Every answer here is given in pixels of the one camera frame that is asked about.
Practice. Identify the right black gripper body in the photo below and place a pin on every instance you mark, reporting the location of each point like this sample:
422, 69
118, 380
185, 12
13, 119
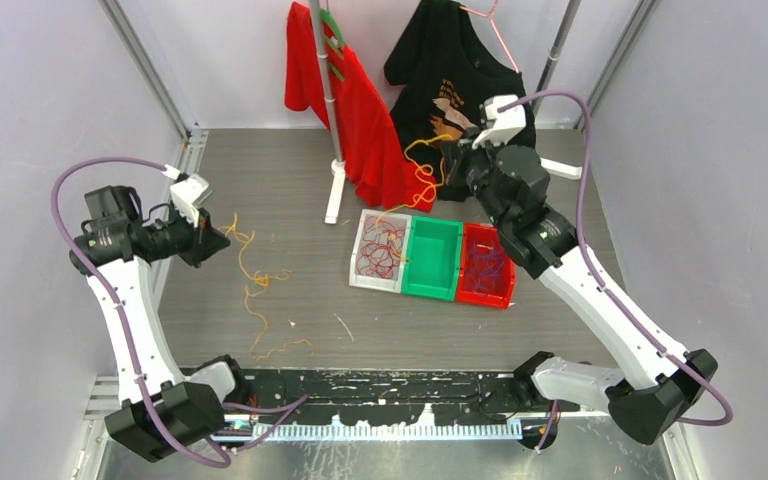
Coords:
472, 167

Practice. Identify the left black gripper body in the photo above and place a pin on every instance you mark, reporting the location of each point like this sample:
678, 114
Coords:
192, 255

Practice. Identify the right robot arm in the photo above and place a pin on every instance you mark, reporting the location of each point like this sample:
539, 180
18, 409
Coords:
656, 379

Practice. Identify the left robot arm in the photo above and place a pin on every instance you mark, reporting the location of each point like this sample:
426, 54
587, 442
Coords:
160, 405

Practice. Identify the red t-shirt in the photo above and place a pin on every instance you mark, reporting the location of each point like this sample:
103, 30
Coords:
373, 155

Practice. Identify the green plastic bin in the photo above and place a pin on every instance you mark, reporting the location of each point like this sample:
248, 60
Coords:
433, 258

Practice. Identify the black printed t-shirt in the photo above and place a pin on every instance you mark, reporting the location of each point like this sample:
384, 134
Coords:
446, 74

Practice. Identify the red plastic bin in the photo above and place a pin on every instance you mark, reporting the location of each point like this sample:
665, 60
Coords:
487, 276

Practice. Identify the white plastic bin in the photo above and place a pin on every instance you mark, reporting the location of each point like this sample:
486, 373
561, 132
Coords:
379, 254

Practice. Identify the pink clothes hanger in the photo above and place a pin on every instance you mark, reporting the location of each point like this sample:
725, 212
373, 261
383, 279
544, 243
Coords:
490, 16

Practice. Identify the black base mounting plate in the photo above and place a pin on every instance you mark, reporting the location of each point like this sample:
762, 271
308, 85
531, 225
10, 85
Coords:
386, 397

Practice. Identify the right metal rack pole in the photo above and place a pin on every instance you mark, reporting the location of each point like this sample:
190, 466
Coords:
558, 44

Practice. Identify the green clothes hanger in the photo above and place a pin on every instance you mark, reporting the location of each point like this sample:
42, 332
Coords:
335, 44

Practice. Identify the metal clothes rack pole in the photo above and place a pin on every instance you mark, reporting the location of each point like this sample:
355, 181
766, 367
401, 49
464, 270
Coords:
322, 55

